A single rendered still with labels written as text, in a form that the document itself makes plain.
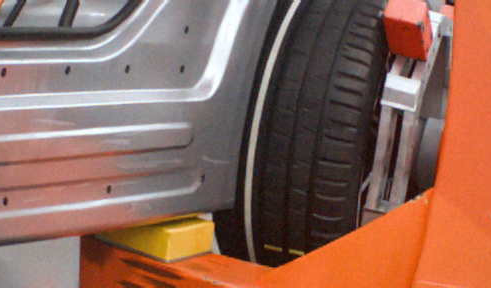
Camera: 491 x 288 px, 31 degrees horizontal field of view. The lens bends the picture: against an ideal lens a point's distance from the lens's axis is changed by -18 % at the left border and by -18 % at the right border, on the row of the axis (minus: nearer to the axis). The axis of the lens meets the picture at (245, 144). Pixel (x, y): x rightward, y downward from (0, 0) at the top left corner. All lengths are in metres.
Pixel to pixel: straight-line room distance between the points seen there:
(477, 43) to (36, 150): 0.57
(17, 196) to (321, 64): 0.69
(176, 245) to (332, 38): 0.42
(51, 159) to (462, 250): 0.53
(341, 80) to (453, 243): 0.45
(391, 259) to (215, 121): 0.34
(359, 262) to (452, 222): 0.16
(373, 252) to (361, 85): 0.36
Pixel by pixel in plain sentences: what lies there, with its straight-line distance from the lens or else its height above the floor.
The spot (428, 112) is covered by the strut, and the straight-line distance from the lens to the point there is 1.80.
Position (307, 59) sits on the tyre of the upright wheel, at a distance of 1.57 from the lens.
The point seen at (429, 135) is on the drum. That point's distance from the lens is 1.76.
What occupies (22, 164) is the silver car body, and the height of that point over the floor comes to 0.84.
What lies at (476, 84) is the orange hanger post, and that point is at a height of 1.01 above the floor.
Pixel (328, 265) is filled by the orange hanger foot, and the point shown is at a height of 0.73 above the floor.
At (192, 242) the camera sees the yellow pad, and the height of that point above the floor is 0.71.
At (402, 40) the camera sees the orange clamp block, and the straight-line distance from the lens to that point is 1.58.
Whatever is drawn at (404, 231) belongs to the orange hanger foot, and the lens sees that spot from 1.25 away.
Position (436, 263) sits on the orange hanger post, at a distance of 1.22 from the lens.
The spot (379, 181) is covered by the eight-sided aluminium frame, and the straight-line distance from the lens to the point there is 1.57.
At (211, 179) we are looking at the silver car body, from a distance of 1.44.
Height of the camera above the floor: 1.03
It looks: 7 degrees down
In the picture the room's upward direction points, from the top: 9 degrees clockwise
